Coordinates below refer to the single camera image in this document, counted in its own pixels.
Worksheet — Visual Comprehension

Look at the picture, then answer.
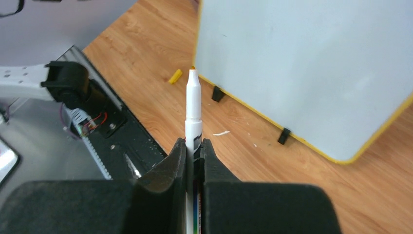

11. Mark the yellow framed whiteboard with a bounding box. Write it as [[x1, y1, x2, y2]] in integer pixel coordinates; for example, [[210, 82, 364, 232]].
[[193, 0, 413, 164]]

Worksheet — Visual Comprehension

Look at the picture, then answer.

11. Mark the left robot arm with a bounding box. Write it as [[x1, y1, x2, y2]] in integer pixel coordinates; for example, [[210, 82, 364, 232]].
[[0, 61, 92, 109]]

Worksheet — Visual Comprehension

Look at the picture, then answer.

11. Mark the white marker pen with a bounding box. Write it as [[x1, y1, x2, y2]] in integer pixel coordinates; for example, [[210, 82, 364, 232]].
[[185, 66, 203, 234]]

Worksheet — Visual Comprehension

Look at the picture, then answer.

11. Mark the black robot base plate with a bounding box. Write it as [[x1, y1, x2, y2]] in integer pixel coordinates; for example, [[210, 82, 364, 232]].
[[58, 46, 167, 179]]

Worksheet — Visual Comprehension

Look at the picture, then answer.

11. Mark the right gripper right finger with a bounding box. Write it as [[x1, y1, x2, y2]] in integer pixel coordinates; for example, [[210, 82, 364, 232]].
[[201, 139, 341, 234]]

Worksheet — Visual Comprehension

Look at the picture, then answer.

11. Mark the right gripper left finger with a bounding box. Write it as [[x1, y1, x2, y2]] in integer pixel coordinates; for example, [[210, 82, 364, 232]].
[[0, 138, 186, 234]]

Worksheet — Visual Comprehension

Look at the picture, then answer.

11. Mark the yellow marker cap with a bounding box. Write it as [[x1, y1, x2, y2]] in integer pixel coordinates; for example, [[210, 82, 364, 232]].
[[168, 69, 183, 84]]

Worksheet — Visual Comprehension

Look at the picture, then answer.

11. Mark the white paper scrap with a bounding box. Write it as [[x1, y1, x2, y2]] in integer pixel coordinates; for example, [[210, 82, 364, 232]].
[[213, 130, 230, 136]]

